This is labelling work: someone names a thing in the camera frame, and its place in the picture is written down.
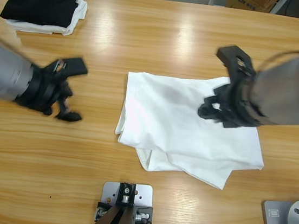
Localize folded black garment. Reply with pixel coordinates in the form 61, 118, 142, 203
0, 0, 80, 30

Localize cardboard box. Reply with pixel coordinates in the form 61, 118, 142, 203
225, 0, 281, 14

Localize white metal leg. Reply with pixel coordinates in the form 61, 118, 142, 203
269, 0, 289, 16

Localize white mounting block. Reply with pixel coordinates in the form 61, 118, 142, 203
97, 179, 157, 224

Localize white t-shirt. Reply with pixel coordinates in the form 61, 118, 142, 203
108, 64, 275, 196

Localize black clamp block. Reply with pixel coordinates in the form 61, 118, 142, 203
132, 204, 154, 224
94, 200, 114, 224

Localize dark camera post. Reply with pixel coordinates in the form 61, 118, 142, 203
85, 177, 141, 224

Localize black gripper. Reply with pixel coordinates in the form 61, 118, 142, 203
12, 62, 89, 124
196, 74, 267, 133

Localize folded white garment stack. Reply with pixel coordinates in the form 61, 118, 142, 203
5, 0, 89, 40

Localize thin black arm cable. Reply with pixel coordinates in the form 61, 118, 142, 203
257, 46, 299, 76

